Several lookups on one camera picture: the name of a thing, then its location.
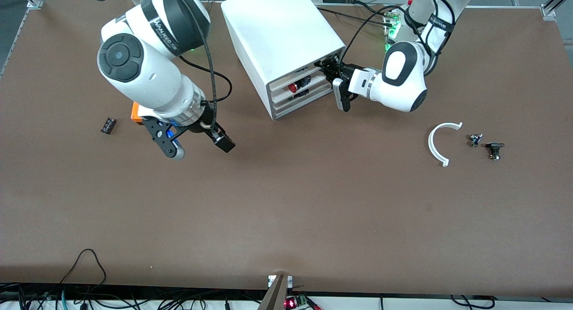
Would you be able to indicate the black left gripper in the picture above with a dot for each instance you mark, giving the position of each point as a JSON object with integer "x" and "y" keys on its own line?
{"x": 344, "y": 71}

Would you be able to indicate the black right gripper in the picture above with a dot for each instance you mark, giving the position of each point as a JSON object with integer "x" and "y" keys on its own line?
{"x": 207, "y": 125}

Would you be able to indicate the white drawer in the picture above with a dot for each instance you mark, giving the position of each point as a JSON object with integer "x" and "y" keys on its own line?
{"x": 286, "y": 106}
{"x": 286, "y": 83}
{"x": 282, "y": 96}

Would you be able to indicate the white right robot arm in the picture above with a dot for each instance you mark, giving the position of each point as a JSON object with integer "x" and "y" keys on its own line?
{"x": 147, "y": 73}

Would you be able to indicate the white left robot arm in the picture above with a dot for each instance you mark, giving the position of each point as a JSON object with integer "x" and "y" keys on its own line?
{"x": 403, "y": 86}

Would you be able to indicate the red push button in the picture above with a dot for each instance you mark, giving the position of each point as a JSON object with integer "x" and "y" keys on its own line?
{"x": 292, "y": 87}

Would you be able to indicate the white drawer cabinet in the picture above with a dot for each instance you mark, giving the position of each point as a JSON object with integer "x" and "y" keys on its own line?
{"x": 277, "y": 28}

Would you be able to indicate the orange box with hole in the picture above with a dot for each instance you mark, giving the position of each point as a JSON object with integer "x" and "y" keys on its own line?
{"x": 135, "y": 114}

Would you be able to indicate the small black terminal block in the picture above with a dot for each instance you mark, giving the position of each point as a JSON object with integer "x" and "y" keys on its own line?
{"x": 108, "y": 125}

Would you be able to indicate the white curved plastic arc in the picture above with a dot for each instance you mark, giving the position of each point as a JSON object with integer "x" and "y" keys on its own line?
{"x": 432, "y": 144}

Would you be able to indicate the circuit board with red light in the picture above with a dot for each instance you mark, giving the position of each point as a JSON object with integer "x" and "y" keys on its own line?
{"x": 291, "y": 303}

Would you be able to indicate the black switch body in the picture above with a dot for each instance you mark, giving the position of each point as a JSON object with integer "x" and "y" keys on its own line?
{"x": 301, "y": 94}

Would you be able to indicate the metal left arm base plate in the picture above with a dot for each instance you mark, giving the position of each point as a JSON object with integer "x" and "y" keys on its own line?
{"x": 390, "y": 30}

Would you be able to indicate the grey metal camera bracket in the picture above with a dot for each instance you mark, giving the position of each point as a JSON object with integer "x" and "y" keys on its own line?
{"x": 275, "y": 296}

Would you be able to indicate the small metal switch part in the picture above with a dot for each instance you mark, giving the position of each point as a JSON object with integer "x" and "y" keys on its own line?
{"x": 475, "y": 140}

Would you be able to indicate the small black switch part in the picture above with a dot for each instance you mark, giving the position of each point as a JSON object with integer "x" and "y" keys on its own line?
{"x": 494, "y": 146}

